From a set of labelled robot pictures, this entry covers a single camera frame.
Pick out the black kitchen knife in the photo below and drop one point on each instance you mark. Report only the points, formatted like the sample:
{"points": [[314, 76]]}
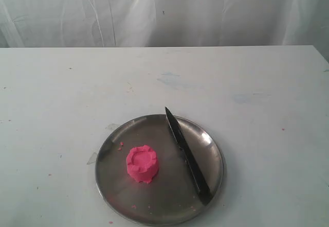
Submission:
{"points": [[199, 180]]}

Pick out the pink clay lump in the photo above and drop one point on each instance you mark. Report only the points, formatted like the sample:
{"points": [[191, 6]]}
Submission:
{"points": [[142, 164]]}

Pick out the white backdrop curtain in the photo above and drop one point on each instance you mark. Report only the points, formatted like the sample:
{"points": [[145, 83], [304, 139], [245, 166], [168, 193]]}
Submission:
{"points": [[142, 23]]}

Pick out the round steel plate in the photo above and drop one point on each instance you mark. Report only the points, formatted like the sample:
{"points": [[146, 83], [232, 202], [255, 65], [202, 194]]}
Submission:
{"points": [[170, 198]]}

